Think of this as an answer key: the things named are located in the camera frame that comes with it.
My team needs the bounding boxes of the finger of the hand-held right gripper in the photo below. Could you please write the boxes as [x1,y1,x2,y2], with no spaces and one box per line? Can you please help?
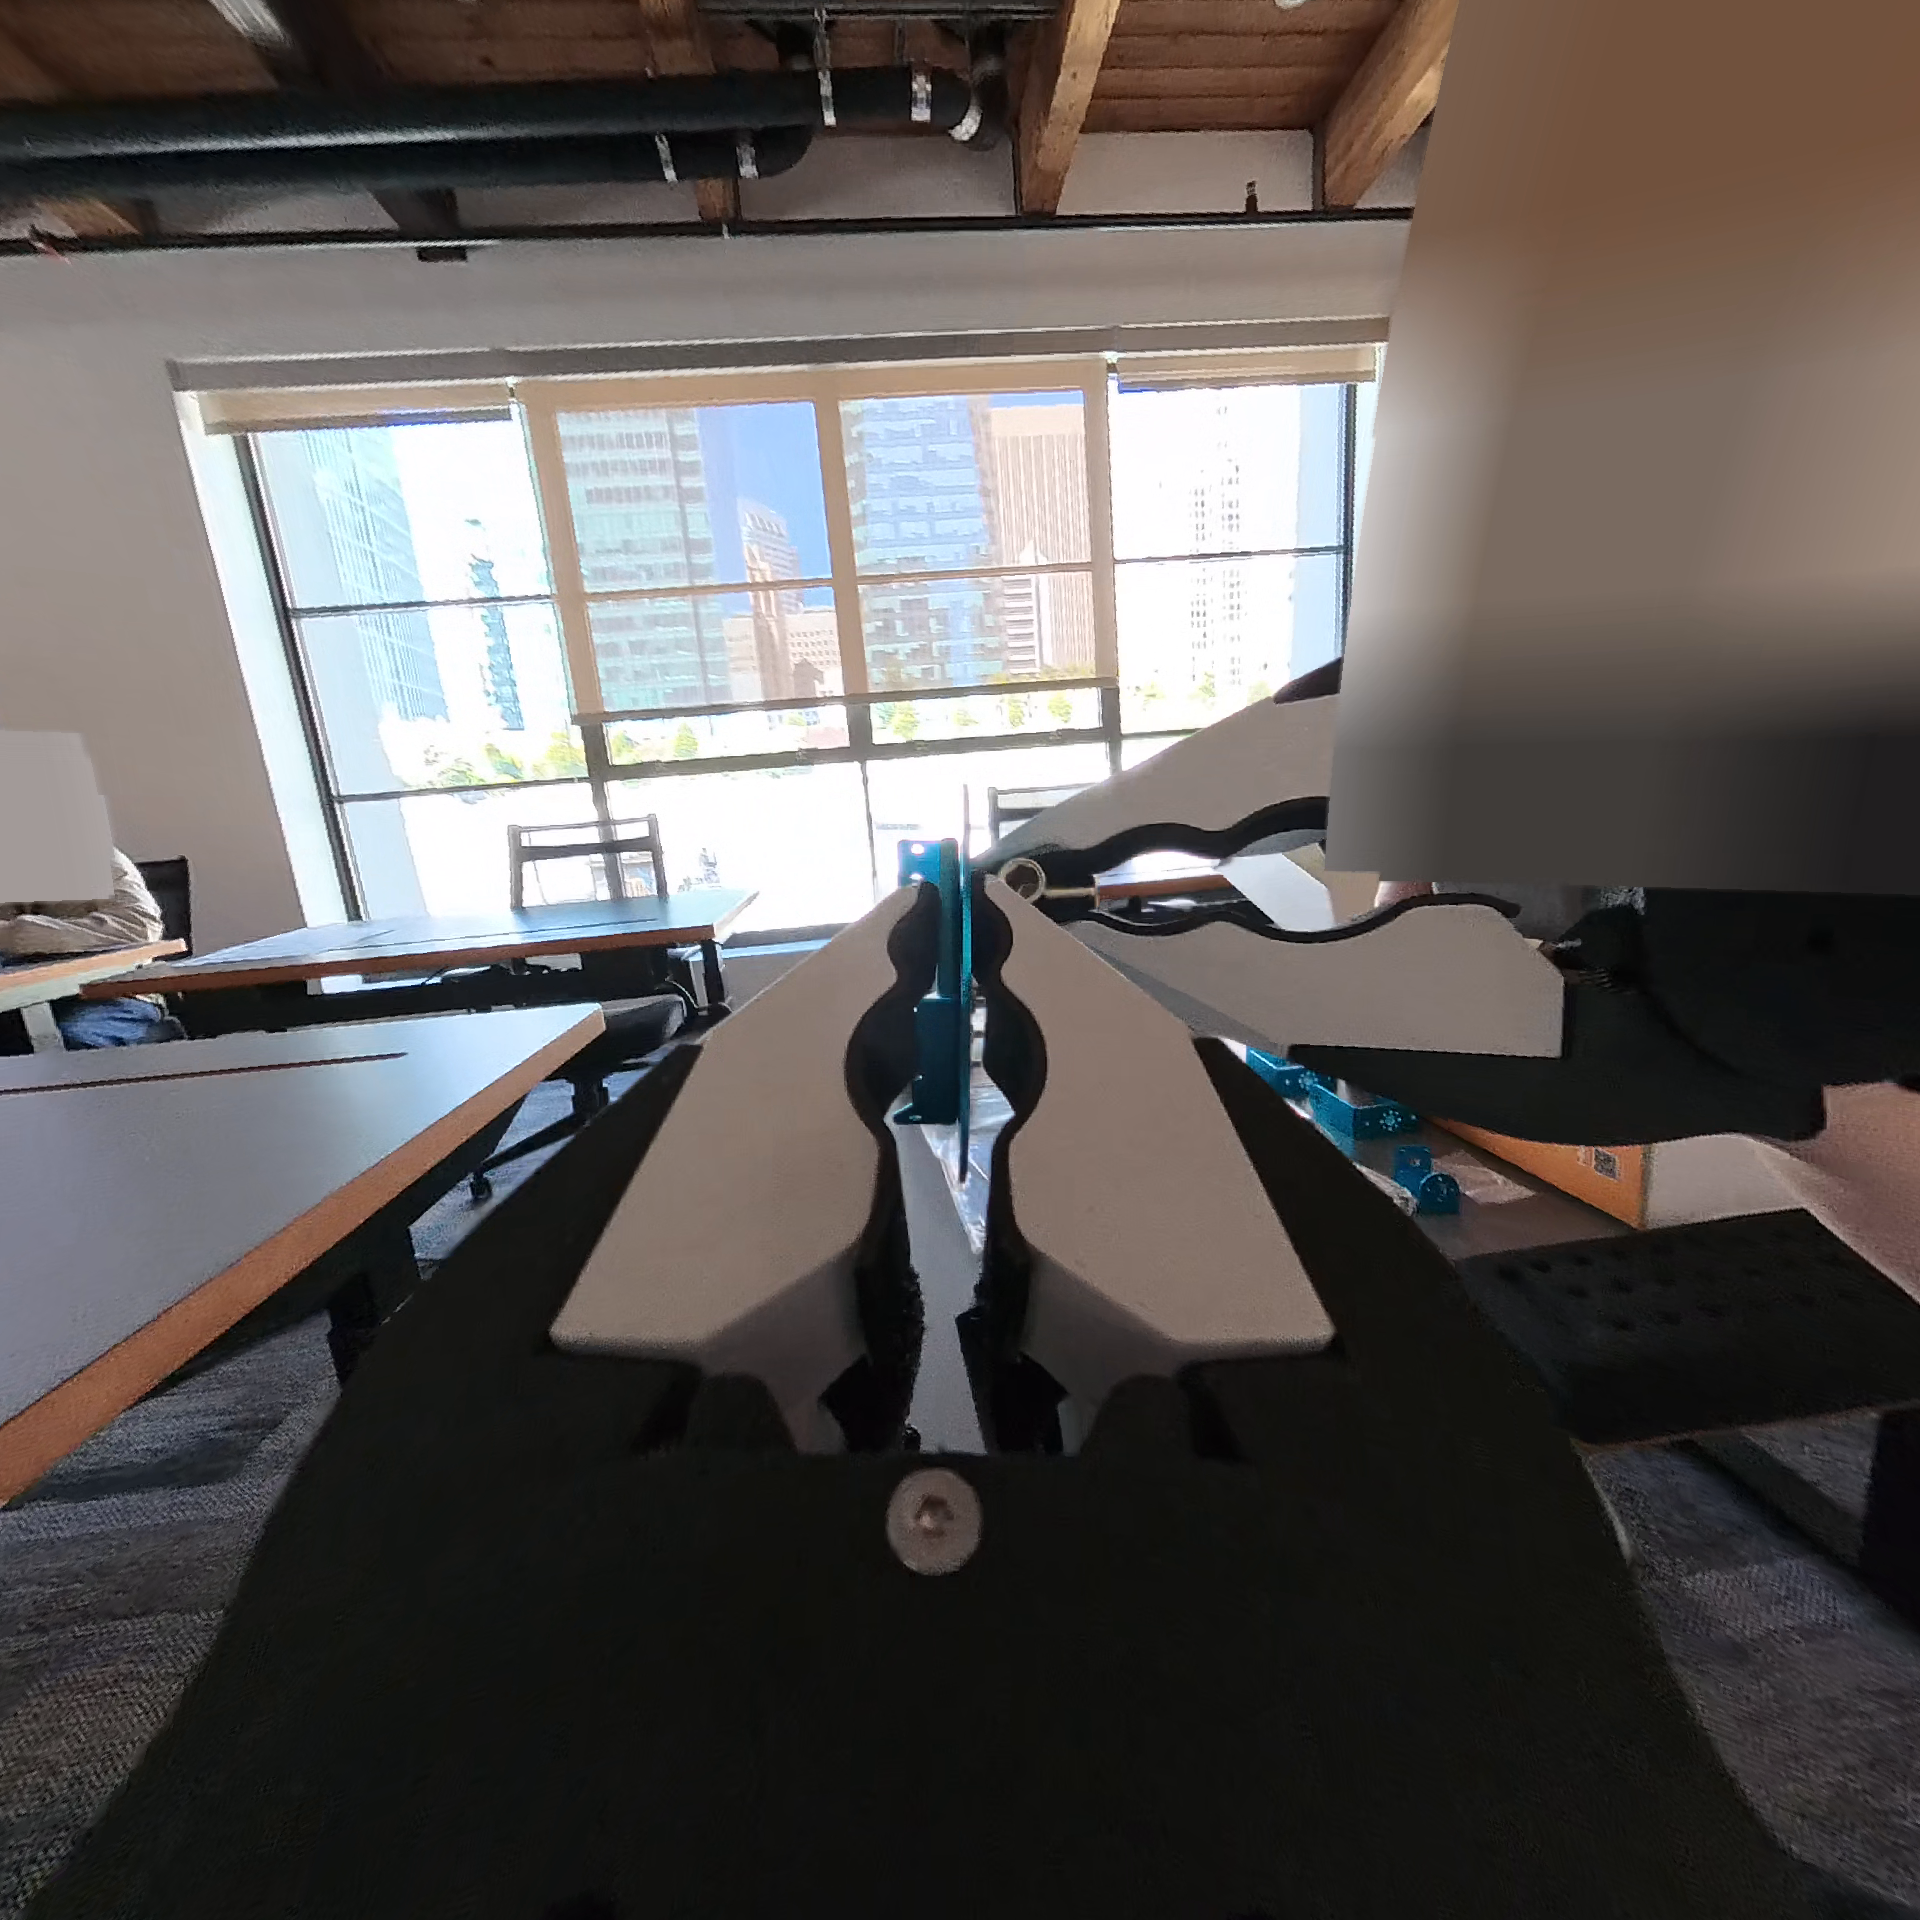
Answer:
[1068,892,1568,1065]
[973,694,1342,892]

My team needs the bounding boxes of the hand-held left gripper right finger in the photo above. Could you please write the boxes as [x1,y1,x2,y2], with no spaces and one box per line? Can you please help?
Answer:
[973,872,1342,1455]

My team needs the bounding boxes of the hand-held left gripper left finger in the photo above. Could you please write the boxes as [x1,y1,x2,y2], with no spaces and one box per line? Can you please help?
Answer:
[548,883,936,1455]

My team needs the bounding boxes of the dark slat-back chair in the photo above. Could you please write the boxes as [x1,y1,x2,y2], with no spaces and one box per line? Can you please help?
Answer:
[964,778,1118,862]
[505,812,672,913]

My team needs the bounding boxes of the black office chair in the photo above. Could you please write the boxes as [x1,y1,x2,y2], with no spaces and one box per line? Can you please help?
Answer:
[562,982,730,1119]

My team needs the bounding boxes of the cardboard box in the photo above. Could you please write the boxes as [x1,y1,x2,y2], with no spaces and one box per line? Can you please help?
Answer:
[1431,1115,1820,1231]

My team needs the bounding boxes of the black perforated pad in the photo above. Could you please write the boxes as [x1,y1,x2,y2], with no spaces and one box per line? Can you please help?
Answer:
[1458,1205,1920,1453]

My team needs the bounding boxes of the tall city-view window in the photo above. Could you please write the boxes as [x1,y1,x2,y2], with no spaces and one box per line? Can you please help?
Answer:
[167,353,1392,941]

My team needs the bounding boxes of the black ceiling pipe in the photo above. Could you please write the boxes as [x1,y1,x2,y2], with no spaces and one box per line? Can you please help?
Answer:
[0,69,1028,213]

